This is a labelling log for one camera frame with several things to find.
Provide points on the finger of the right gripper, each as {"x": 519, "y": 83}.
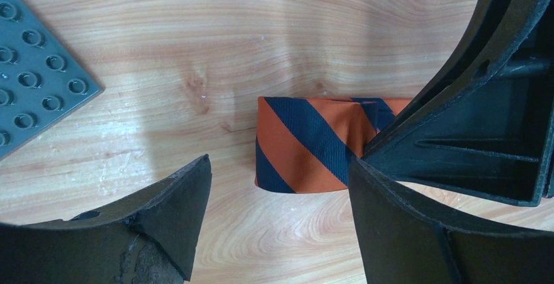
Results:
{"x": 483, "y": 126}

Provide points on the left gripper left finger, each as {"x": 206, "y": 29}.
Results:
{"x": 149, "y": 236}

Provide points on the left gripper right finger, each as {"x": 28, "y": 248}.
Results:
{"x": 407, "y": 237}

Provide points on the orange navy striped tie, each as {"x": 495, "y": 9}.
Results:
{"x": 305, "y": 145}

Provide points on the grey building baseplate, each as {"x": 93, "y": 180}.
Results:
{"x": 41, "y": 82}

